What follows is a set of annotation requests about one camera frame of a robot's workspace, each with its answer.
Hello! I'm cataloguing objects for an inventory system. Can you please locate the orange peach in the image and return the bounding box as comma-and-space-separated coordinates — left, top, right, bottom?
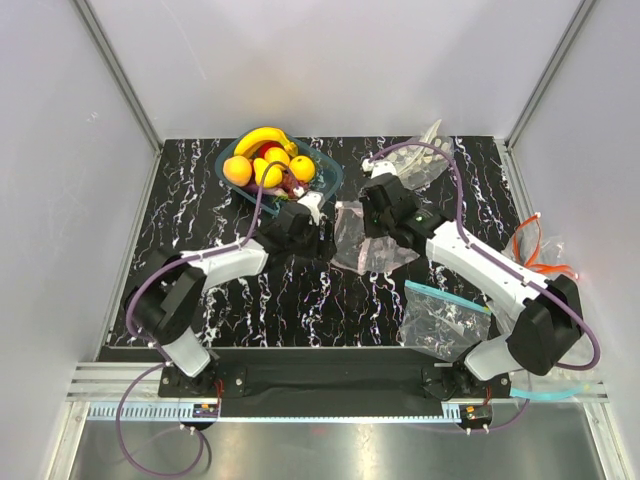
223, 155, 253, 187

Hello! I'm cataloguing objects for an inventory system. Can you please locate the yellow banana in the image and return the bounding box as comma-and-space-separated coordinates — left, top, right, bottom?
234, 126, 298, 157

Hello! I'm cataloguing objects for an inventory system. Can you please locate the orange fruit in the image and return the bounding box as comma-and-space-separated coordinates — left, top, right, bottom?
289, 155, 316, 183

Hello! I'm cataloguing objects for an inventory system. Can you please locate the pink zip top bag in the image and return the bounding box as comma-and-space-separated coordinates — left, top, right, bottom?
331, 201, 419, 275

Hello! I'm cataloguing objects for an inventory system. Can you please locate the teal zip bag at edge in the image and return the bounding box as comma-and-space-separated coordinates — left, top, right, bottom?
510, 384, 591, 402

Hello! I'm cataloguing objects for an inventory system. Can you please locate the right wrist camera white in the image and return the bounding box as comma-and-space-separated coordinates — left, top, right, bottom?
363, 160, 398, 179

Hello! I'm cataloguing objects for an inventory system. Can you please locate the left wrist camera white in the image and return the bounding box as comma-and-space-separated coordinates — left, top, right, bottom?
297, 191, 325, 225

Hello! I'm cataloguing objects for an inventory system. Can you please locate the clear bag with white pieces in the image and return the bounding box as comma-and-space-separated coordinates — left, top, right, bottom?
381, 119, 453, 190

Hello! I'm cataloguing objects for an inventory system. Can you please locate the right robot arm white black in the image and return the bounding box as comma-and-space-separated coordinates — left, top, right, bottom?
360, 173, 587, 397

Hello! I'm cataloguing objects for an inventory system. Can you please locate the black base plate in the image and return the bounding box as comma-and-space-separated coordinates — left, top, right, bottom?
159, 347, 510, 413

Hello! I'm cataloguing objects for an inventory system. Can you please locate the orange zip top bag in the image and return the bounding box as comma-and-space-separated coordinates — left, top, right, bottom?
504, 212, 579, 281

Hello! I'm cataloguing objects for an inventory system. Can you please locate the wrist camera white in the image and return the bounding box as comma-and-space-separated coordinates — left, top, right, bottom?
363, 160, 398, 179
297, 191, 325, 225

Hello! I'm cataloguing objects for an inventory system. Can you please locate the red pepper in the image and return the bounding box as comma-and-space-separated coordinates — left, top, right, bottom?
258, 141, 281, 158

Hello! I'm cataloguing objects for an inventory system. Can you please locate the white cable duct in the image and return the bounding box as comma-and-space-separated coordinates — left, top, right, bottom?
87, 400, 461, 424

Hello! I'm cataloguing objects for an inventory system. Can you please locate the purple grape bunch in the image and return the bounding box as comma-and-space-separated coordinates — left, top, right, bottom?
279, 172, 308, 199

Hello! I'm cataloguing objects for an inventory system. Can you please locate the teal plastic fruit tray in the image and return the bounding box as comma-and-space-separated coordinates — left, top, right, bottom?
215, 131, 343, 216

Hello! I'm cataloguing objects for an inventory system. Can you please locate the blue zip top bag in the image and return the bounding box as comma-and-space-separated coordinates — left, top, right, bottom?
399, 281, 491, 362

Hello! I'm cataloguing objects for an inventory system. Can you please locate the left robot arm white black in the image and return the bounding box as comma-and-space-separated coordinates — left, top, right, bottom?
124, 193, 324, 396

